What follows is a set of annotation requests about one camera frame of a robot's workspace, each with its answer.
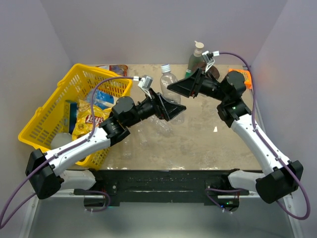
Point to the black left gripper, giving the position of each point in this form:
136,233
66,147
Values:
163,108

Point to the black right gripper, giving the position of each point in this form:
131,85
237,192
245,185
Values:
191,86

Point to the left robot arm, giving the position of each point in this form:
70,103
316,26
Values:
44,169

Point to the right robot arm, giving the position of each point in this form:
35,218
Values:
279,173

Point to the green soap pump bottle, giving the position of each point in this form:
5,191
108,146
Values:
196,56

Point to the green plastic bag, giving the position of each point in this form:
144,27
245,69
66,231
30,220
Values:
189,73

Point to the orange candy box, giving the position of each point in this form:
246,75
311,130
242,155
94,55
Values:
247,76

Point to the red snack bag behind basket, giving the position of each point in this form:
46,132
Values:
120,69

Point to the blue white plastic package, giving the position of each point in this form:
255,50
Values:
101,99

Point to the yellow Lays chips bag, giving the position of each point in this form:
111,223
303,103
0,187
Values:
84,123

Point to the yellow plastic shopping basket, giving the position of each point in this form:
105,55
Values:
76,85

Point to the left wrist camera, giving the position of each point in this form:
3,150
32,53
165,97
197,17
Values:
145,84

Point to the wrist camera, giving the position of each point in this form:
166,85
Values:
145,84
208,59

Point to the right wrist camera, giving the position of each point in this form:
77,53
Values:
208,59

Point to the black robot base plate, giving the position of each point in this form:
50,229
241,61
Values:
154,186

